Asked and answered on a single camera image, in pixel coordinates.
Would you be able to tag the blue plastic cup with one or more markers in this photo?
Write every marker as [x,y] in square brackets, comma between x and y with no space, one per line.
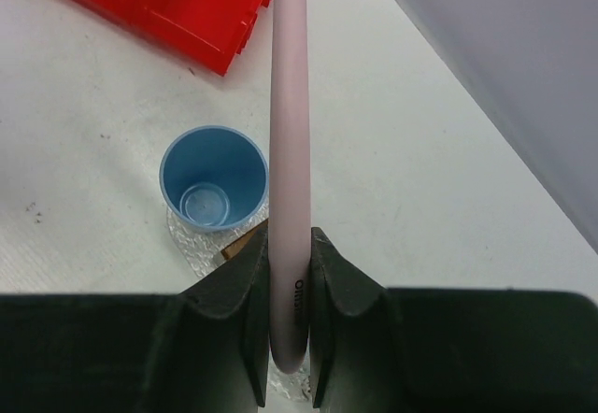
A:
[214,178]

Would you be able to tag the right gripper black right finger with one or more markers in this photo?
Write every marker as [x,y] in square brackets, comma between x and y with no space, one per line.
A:
[378,349]

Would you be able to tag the clear textured glass tray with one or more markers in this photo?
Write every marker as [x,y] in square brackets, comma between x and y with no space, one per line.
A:
[204,252]

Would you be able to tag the clear textured holder with wood ends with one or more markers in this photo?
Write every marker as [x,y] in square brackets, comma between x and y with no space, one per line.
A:
[231,250]

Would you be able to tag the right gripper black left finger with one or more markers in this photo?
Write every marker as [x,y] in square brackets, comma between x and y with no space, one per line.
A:
[202,350]

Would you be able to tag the red plastic compartment bin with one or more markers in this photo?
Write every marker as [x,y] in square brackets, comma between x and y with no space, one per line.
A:
[149,6]

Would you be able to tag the pink toothbrush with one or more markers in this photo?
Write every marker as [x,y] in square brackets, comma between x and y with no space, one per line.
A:
[289,226]

